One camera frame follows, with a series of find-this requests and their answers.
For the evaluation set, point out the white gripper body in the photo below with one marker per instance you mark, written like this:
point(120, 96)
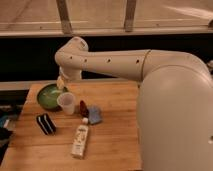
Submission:
point(61, 83)

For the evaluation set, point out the black white striped eraser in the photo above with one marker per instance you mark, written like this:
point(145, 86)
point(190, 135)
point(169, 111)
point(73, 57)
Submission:
point(46, 124)

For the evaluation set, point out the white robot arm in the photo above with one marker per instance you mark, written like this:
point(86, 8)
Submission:
point(174, 104)

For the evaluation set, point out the green bowl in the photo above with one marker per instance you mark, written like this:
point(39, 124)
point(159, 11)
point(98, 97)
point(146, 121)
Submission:
point(47, 97)

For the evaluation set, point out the translucent plastic cup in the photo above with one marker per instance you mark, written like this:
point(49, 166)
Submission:
point(67, 102)

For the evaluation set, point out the dark red small object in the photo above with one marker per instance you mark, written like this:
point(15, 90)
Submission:
point(83, 109)

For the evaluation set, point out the white lotion bottle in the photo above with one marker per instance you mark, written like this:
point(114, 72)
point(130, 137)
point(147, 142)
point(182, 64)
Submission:
point(80, 139)

